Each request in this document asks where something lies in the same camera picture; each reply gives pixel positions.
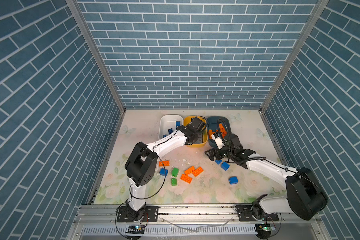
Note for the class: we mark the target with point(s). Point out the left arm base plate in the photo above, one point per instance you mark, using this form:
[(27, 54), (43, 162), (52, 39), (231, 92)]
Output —
[(145, 214)]

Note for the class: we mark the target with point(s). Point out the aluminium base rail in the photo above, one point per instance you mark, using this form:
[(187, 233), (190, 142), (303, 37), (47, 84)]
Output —
[(192, 222)]

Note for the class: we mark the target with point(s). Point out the orange lego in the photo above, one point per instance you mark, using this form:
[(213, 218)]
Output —
[(197, 171), (164, 163), (210, 133), (186, 178), (222, 128)]

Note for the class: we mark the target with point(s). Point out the orange lego bottom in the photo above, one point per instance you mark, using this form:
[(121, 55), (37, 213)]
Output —
[(186, 178)]

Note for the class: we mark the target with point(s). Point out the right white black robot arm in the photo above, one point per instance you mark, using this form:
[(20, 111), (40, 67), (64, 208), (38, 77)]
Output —
[(304, 195)]

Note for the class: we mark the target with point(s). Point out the orange lego diagonal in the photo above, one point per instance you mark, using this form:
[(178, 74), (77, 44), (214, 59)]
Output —
[(189, 171)]

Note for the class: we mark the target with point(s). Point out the white plastic container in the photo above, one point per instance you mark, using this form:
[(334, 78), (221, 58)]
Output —
[(168, 122)]

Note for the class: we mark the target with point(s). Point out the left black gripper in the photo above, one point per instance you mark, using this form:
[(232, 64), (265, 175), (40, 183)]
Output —
[(199, 132)]

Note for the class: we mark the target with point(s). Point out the yellow plastic container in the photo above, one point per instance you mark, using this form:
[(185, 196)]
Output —
[(198, 141)]

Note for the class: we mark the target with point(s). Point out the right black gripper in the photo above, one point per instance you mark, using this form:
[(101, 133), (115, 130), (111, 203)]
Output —
[(210, 155)]

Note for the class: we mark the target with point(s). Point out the dark teal plastic container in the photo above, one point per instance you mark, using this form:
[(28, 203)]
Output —
[(213, 124)]

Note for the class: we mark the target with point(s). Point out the green lego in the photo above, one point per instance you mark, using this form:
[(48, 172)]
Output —
[(174, 182), (175, 172)]

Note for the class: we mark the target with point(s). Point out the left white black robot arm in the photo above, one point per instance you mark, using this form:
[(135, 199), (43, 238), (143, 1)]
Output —
[(141, 164)]

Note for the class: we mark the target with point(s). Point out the green lego bottom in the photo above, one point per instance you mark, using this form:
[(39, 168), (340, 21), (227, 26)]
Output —
[(174, 182)]

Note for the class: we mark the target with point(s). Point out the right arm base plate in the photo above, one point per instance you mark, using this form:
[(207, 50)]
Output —
[(248, 213)]

